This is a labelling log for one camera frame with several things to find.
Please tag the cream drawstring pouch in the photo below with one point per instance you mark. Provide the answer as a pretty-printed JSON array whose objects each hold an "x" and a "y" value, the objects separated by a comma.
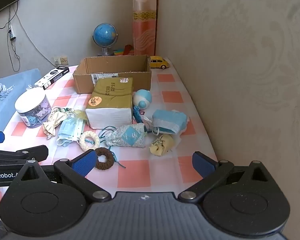
[{"x": 56, "y": 117}]

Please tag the blue white round plush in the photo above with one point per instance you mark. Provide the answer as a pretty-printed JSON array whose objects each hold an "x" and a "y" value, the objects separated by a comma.
[{"x": 142, "y": 99}]

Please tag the rainbow pop toy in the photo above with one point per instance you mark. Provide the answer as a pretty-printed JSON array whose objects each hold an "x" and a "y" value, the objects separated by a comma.
[{"x": 127, "y": 50}]

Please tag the clear jar white lid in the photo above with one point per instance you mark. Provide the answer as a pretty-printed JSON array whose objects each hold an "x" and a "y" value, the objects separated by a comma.
[{"x": 33, "y": 107}]

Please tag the blue desk globe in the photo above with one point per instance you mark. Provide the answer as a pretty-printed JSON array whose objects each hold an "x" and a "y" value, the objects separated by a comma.
[{"x": 105, "y": 36}]

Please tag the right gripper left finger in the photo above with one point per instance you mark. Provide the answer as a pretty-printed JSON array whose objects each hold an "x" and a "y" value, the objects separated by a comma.
[{"x": 73, "y": 172}]

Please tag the teal tassel charm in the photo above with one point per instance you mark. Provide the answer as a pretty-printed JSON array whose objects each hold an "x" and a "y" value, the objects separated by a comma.
[{"x": 139, "y": 117}]

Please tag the blue patterned sachet pouch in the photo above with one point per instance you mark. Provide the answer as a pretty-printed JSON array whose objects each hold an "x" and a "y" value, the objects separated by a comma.
[{"x": 125, "y": 136}]

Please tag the pink orange curtain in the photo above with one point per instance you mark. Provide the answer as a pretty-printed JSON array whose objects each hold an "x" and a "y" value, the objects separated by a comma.
[{"x": 144, "y": 26}]

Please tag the yellow toy car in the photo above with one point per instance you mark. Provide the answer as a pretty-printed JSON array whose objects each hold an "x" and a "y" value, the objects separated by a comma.
[{"x": 158, "y": 62}]

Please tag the black white pen box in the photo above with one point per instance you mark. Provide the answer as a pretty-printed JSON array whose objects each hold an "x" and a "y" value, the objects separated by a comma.
[{"x": 51, "y": 77}]

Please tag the power strip on wall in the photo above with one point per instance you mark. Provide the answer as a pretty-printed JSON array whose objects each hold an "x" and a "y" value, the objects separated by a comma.
[{"x": 11, "y": 33}]

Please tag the blue face mask stack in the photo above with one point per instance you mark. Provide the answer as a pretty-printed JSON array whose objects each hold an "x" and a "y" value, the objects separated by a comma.
[{"x": 169, "y": 122}]

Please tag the open cardboard box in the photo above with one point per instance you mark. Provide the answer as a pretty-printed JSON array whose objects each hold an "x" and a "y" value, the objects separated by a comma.
[{"x": 91, "y": 69}]

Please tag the gold tissue pack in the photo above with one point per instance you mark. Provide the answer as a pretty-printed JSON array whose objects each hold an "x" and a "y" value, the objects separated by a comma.
[{"x": 110, "y": 103}]

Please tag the wall outlet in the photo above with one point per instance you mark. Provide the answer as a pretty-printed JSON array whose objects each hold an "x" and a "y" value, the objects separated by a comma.
[{"x": 60, "y": 61}]

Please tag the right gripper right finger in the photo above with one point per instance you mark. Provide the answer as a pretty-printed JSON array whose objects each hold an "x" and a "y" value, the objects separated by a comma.
[{"x": 213, "y": 175}]

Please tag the light blue face mask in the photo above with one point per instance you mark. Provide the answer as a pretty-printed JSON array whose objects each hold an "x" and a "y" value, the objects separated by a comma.
[{"x": 70, "y": 131}]

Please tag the blue cushion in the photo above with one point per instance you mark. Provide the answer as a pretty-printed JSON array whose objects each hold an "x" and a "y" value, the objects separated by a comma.
[{"x": 11, "y": 87}]

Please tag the white tissue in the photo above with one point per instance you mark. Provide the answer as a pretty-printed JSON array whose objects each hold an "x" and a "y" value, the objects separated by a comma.
[{"x": 177, "y": 139}]

